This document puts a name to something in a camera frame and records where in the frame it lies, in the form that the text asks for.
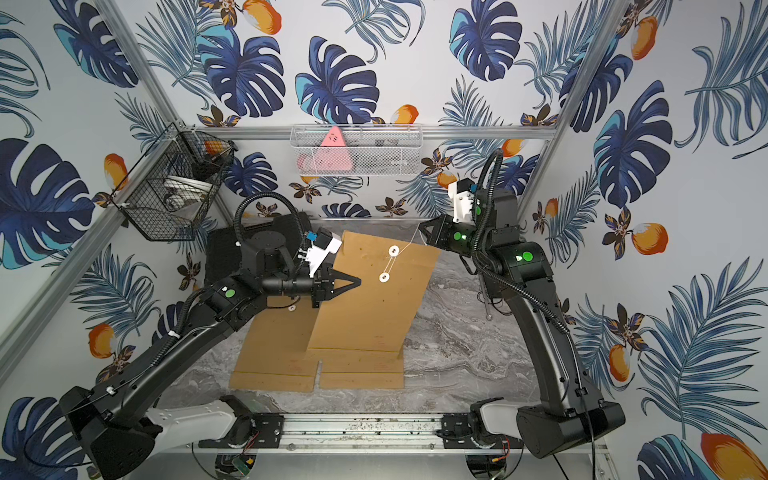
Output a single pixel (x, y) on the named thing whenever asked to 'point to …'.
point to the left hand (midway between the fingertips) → (358, 277)
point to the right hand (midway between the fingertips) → (420, 222)
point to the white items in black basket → (180, 191)
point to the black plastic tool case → (224, 247)
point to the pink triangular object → (331, 155)
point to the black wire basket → (180, 153)
